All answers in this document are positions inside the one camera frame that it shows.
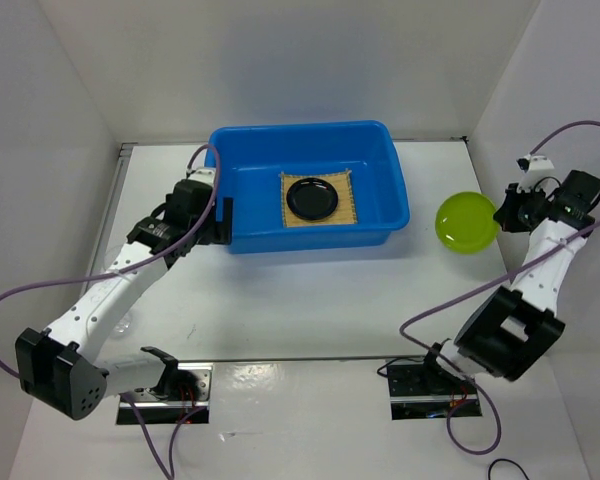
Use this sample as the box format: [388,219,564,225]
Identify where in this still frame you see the black round dish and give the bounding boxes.
[285,177,339,222]

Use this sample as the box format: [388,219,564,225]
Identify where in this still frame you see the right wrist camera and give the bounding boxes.
[517,154,555,191]

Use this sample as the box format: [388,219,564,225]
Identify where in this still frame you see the bamboo placemat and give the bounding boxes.
[279,169,358,228]

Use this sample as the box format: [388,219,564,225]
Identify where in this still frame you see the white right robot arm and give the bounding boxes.
[418,170,600,393]

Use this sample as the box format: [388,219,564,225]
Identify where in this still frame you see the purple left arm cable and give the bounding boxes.
[0,143,221,480]

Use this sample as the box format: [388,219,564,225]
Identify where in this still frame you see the clear plastic cup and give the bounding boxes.
[101,244,126,274]
[111,312,133,338]

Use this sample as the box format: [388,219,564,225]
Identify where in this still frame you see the green plastic plate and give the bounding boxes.
[434,191,499,255]

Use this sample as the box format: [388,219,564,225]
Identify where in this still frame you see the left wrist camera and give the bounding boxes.
[186,166,216,187]

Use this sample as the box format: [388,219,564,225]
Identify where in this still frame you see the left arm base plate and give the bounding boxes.
[129,362,214,425]

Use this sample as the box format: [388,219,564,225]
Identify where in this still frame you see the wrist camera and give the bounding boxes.
[517,154,555,191]
[186,166,216,187]

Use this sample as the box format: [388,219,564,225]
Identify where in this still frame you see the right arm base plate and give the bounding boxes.
[376,356,482,420]

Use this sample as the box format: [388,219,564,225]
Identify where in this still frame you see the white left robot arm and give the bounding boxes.
[15,168,231,420]

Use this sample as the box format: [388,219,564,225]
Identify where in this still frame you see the blue plastic bin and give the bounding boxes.
[204,120,410,254]

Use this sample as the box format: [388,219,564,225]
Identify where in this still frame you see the thin black cable loop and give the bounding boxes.
[487,457,531,480]

